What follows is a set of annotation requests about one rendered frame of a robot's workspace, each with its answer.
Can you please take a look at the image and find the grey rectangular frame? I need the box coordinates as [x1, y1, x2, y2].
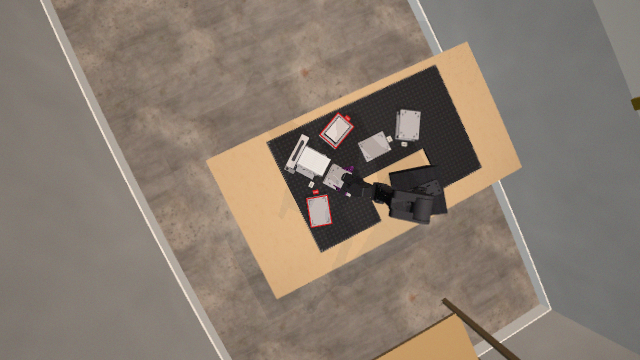
[357, 131, 391, 162]

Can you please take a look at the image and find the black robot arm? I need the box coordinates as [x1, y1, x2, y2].
[341, 173, 442, 225]

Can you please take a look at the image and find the white multiwell plate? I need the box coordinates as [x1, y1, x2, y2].
[297, 147, 331, 176]

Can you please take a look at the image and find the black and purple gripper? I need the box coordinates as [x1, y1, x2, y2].
[333, 166, 360, 196]

